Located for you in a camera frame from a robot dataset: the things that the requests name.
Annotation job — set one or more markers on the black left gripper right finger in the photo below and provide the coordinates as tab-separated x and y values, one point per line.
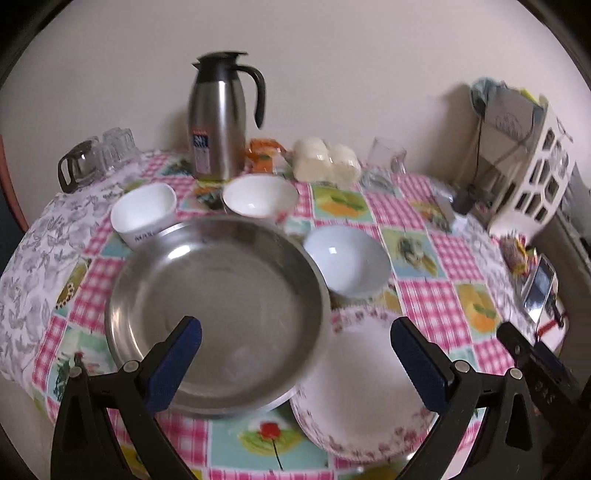
507	444

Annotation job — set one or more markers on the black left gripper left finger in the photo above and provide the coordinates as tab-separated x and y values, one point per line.
84	444

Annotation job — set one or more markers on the white floral rim plate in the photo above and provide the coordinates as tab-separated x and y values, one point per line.
358	402

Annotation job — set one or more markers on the large stainless steel plate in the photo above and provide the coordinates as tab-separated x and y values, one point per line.
260	299

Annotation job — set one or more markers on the pale blue round bowl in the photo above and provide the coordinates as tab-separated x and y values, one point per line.
353	263

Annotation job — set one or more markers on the white square bowl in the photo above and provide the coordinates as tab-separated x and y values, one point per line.
144	212

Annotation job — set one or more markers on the white round bowl red pattern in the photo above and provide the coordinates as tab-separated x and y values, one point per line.
260	196

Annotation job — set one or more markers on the smartphone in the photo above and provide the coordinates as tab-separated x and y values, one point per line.
538	289

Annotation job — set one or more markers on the pink checkered picture tablecloth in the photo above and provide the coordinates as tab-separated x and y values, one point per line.
454	286

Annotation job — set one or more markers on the grey floral white cloth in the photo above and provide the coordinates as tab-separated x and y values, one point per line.
43	261

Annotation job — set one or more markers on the black power adapter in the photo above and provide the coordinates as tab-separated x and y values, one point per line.
465	200

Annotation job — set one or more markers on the white plastic basket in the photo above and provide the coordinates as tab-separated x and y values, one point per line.
524	155

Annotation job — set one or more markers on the clear glass mug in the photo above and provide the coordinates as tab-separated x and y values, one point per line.
388	154

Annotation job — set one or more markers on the clear drinking glass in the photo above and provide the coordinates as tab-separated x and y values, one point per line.
125	145
111	134
110	154

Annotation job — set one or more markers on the bag of white buns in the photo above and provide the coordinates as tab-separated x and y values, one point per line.
314	161

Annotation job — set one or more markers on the orange snack packet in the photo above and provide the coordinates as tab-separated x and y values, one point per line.
261	154

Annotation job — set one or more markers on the stainless steel thermos jug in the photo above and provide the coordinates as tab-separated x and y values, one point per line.
217	115

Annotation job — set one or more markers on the glass coffee pot black handle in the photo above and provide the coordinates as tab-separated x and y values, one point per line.
80	166

